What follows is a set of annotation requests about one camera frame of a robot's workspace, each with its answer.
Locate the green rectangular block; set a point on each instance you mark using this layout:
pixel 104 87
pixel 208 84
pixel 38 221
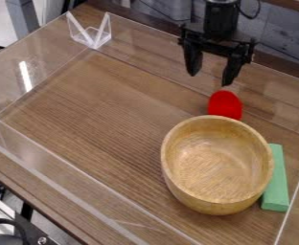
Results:
pixel 275 196

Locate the red plush strawberry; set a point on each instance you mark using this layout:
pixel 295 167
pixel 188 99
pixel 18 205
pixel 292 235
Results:
pixel 224 104

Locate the wooden bowl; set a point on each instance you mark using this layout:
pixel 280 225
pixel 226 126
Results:
pixel 216 163

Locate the black metal bracket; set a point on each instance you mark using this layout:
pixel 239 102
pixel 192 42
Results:
pixel 37 237

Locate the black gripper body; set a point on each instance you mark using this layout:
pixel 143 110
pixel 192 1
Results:
pixel 215 35

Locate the clear acrylic corner bracket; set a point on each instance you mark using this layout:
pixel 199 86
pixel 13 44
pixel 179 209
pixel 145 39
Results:
pixel 92 37

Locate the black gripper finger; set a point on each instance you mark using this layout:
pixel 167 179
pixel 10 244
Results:
pixel 231 68
pixel 193 57

